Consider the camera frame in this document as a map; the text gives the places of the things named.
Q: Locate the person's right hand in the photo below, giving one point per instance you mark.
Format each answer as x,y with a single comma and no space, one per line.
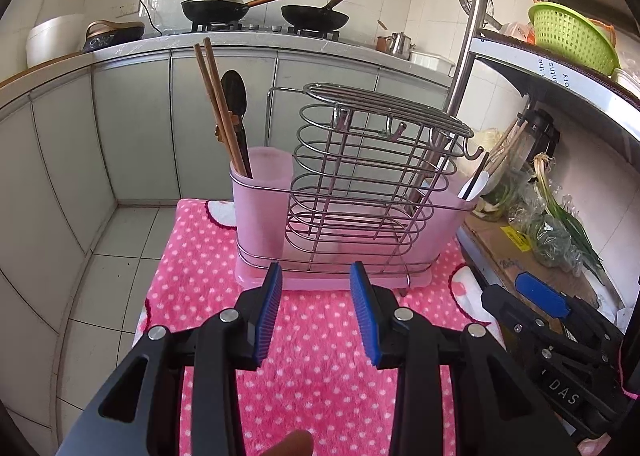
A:
595,448

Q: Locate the green onions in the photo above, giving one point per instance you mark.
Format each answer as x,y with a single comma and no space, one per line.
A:
565,221

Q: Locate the green plastic basket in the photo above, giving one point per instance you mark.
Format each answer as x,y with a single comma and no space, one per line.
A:
570,36

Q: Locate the black chopstick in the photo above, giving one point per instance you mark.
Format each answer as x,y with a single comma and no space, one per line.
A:
475,176

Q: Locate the steel kettle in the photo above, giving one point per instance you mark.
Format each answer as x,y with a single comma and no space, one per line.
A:
400,43

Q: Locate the gas stove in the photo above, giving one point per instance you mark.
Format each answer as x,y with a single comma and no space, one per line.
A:
260,29

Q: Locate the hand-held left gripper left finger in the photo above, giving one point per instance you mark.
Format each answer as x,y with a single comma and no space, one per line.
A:
267,311

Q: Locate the plastic bag of greens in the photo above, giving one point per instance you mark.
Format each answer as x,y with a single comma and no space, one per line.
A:
550,241

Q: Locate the white rice cooker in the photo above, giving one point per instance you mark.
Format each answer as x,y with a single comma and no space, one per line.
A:
50,38

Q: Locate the white spoon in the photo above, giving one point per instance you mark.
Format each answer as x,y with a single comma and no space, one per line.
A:
478,183

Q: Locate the napa cabbage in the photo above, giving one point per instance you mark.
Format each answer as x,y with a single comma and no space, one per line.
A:
487,137

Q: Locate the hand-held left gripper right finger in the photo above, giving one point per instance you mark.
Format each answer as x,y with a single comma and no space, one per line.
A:
362,321

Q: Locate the person's left hand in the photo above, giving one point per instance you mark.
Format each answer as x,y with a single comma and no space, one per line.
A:
292,445

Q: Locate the cardboard box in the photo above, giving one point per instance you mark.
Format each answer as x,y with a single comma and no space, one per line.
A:
500,256

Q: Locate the stainless steel shelf rack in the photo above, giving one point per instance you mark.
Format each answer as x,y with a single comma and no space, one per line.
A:
475,11

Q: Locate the brown wooden chopstick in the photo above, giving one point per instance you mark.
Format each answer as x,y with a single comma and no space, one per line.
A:
220,91
212,101

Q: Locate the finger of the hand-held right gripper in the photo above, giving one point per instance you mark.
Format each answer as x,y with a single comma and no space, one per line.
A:
542,292
510,311

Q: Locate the wooden cutting board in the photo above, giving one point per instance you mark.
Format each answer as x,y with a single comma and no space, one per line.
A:
30,73

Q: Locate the black spoon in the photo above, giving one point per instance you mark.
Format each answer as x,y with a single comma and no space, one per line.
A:
234,91

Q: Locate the light wooden chopstick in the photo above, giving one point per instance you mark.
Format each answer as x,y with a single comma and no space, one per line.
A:
500,148
506,148

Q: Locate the wall socket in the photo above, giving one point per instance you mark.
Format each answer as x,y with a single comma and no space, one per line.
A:
125,11

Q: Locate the brown cup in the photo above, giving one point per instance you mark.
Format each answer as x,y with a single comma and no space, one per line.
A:
382,43

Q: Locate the white plastic container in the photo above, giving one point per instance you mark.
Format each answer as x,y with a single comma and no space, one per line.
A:
627,80

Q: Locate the black blender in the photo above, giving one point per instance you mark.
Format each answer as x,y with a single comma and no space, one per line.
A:
540,136

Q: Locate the pink plastic utensil holder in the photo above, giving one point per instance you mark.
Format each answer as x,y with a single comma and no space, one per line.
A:
260,216

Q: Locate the pink polka dot cloth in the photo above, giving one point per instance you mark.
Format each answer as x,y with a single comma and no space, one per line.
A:
320,361

